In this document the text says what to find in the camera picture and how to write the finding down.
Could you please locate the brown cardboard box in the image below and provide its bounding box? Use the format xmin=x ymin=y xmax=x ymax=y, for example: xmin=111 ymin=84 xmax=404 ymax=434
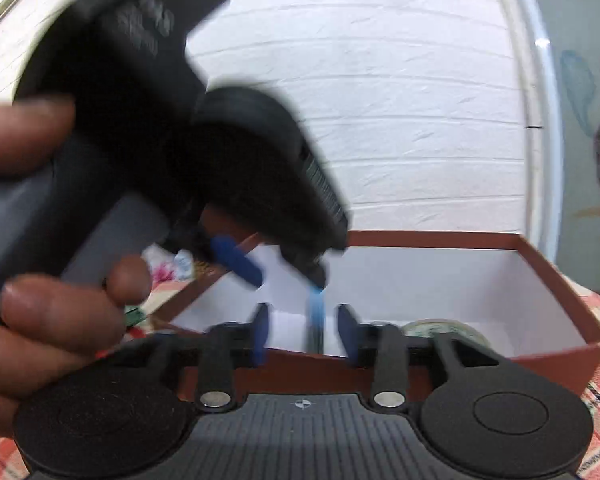
xmin=150 ymin=231 xmax=600 ymax=393

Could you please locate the clear patterned tape roll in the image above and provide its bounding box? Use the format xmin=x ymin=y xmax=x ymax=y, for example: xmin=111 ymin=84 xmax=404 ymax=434
xmin=401 ymin=318 xmax=491 ymax=348

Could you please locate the person's left hand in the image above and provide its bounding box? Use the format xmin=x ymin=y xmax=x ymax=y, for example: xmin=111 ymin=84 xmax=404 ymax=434
xmin=0 ymin=96 xmax=154 ymax=436

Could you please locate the floral Beautiful Day pillow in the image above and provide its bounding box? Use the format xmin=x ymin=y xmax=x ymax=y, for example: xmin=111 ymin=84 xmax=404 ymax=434
xmin=142 ymin=245 xmax=195 ymax=284

